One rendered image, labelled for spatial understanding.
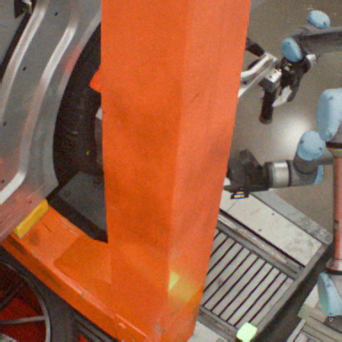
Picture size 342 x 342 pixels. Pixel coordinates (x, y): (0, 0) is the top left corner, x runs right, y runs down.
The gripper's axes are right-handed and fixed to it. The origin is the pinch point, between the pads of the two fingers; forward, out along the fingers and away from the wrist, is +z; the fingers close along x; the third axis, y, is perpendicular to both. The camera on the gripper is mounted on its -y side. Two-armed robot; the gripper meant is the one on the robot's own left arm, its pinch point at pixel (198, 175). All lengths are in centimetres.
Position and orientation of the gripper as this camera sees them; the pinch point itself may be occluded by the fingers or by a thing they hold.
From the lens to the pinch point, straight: 204.4
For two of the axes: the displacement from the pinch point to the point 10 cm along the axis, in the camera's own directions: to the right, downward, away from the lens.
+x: -1.2, -8.3, 5.5
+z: -9.9, 0.7, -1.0
